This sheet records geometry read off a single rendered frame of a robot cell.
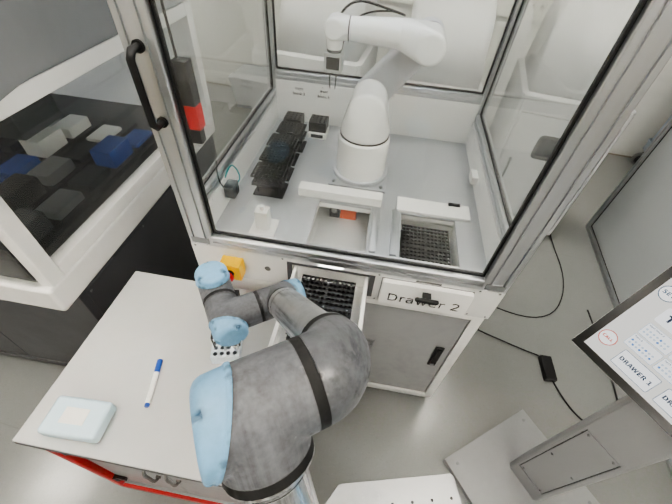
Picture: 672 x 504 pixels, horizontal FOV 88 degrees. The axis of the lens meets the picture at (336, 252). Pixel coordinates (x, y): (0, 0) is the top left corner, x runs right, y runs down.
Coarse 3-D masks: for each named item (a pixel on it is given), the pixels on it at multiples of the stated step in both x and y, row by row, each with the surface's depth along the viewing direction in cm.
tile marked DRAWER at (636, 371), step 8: (624, 352) 89; (616, 360) 89; (624, 360) 88; (632, 360) 87; (624, 368) 88; (632, 368) 87; (640, 368) 86; (632, 376) 87; (640, 376) 86; (648, 376) 85; (656, 376) 84; (640, 384) 86; (648, 384) 85; (656, 384) 84
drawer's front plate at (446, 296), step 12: (384, 288) 113; (396, 288) 112; (408, 288) 111; (420, 288) 110; (432, 288) 110; (444, 288) 110; (384, 300) 118; (396, 300) 117; (444, 300) 112; (456, 300) 112; (468, 300) 111; (444, 312) 117; (456, 312) 116
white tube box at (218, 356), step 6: (216, 348) 108; (222, 348) 108; (228, 348) 108; (240, 348) 108; (216, 354) 106; (222, 354) 107; (228, 354) 107; (234, 354) 107; (240, 354) 108; (216, 360) 105; (222, 360) 105; (228, 360) 106
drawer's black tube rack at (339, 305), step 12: (312, 276) 114; (312, 288) 111; (324, 288) 112; (336, 288) 111; (348, 288) 116; (312, 300) 108; (324, 300) 108; (336, 300) 112; (348, 300) 108; (336, 312) 106; (348, 312) 106; (288, 336) 103
